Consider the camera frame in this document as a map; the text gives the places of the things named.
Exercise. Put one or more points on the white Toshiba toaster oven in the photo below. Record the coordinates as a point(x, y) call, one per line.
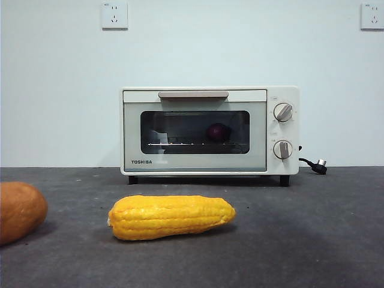
point(282, 132)

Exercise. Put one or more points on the yellow corn cob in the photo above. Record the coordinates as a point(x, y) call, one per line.
point(171, 217)

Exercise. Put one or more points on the oven knob with upright grip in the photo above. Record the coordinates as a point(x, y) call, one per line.
point(283, 149)

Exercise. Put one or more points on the oven knob with slanted grip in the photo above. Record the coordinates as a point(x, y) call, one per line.
point(283, 112)

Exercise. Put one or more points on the orange-brown potato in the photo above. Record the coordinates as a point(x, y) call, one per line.
point(18, 211)

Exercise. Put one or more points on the white wall socket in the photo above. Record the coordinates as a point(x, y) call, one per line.
point(373, 16)
point(114, 16)

